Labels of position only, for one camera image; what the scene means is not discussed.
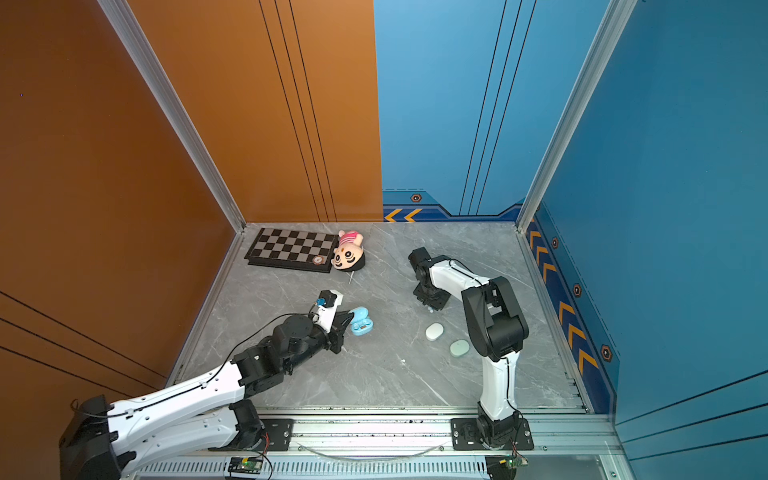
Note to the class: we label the corner aluminium post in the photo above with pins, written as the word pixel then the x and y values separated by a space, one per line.
pixel 606 39
pixel 134 40

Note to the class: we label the blue earbud case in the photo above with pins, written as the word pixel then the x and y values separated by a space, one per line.
pixel 361 323

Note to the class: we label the circuit board right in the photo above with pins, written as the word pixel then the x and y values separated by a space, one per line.
pixel 513 462

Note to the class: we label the mint green earbud case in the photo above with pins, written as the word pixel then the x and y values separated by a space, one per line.
pixel 459 348

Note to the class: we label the green circuit board left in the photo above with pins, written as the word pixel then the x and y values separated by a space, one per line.
pixel 245 466

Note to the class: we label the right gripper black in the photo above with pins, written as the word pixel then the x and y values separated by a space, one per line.
pixel 437 305

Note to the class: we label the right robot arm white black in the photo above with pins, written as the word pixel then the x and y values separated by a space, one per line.
pixel 497 329

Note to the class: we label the left corner aluminium post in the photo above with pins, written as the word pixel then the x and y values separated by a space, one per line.
pixel 134 40

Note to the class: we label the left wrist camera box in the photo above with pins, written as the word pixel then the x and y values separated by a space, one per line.
pixel 326 306

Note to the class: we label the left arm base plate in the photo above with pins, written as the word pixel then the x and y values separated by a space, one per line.
pixel 272 434

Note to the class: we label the white vent grille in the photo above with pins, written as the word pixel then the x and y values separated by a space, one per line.
pixel 313 467

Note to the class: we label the black white chessboard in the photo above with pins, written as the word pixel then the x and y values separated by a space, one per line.
pixel 291 249

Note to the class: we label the aluminium front rail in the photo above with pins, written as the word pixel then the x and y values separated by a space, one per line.
pixel 407 431

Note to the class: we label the right corner aluminium post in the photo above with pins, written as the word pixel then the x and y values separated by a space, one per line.
pixel 606 39

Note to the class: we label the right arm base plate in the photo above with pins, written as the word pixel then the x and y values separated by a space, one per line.
pixel 477 434

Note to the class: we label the white earbud case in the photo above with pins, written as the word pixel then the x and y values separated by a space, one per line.
pixel 434 331

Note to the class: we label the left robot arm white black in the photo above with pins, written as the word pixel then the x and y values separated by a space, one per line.
pixel 110 440

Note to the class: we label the plush doll pink shirt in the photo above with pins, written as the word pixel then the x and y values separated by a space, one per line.
pixel 349 254

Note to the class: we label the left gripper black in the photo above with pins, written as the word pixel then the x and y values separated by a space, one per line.
pixel 336 331

